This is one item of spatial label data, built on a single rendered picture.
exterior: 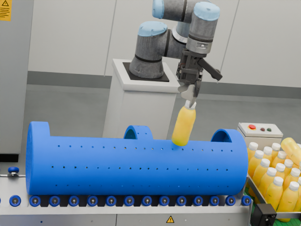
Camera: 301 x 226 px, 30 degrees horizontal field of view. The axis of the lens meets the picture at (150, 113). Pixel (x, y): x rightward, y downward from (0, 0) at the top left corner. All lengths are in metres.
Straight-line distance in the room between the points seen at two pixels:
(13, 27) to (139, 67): 0.97
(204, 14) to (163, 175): 0.66
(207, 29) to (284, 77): 3.98
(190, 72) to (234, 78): 3.66
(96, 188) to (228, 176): 0.54
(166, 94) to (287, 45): 2.90
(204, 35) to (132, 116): 1.16
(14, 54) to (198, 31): 1.93
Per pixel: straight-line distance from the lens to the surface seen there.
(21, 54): 3.71
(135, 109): 3.03
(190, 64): 2.04
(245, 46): 5.57
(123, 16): 5.07
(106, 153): 2.14
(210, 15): 1.97
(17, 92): 3.82
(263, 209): 2.41
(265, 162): 2.56
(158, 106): 3.05
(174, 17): 2.10
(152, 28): 2.95
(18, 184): 2.37
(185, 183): 2.27
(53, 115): 4.78
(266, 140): 2.79
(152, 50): 2.97
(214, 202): 2.42
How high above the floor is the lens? 2.33
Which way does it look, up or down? 27 degrees down
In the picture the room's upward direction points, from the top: 12 degrees clockwise
